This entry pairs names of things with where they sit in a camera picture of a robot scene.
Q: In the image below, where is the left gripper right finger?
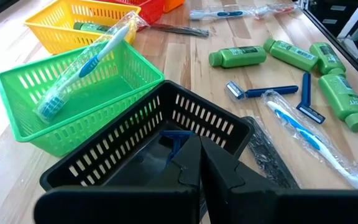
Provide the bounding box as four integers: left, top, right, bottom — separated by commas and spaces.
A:
200, 136, 358, 224

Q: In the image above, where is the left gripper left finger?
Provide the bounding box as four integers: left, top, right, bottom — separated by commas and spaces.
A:
32, 134, 202, 224

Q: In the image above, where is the blue disposable razor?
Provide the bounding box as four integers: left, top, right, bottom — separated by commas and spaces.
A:
158, 129, 195, 167
224, 80, 300, 101
296, 72, 326, 125

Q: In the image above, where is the blue white toothbrush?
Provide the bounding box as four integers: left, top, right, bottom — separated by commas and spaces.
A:
259, 89, 358, 190
188, 6, 260, 21
34, 11, 150, 125

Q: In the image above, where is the small green shampoo bottle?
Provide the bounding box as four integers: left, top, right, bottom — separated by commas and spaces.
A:
72, 21, 113, 34
208, 45, 267, 69
309, 42, 347, 75
262, 37, 319, 72
318, 73, 358, 133

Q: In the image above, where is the black comb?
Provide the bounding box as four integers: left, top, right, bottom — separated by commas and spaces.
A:
241, 115, 301, 190
147, 23, 211, 39

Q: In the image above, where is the black plastic basket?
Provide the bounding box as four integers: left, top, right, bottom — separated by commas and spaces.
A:
39, 80, 256, 200

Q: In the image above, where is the green plastic basket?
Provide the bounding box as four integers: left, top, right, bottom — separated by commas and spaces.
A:
0, 40, 166, 158

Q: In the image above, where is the red plastic basket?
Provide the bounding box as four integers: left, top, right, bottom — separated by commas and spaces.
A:
104, 0, 166, 26

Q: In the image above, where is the orange plastic basket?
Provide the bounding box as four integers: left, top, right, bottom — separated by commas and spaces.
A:
163, 0, 186, 14

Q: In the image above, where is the yellow plastic basket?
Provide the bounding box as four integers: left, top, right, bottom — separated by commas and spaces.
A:
24, 0, 142, 55

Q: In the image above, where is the wrapped red white toothbrush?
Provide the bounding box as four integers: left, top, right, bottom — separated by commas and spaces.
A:
253, 2, 301, 16

